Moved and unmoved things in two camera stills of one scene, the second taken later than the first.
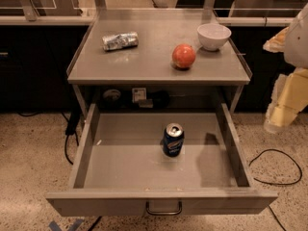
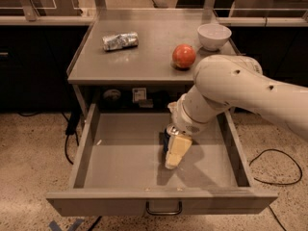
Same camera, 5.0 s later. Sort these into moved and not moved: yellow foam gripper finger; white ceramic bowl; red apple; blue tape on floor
Moved: yellow foam gripper finger
Not moved: red apple; blue tape on floor; white ceramic bowl
